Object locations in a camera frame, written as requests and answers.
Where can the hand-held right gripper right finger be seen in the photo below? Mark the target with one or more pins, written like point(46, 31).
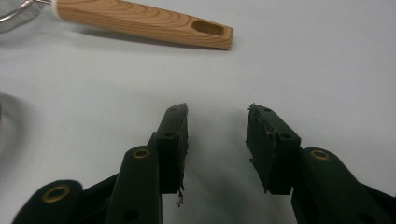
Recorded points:
point(271, 155)

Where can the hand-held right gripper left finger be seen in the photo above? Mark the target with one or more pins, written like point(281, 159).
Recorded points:
point(172, 149)

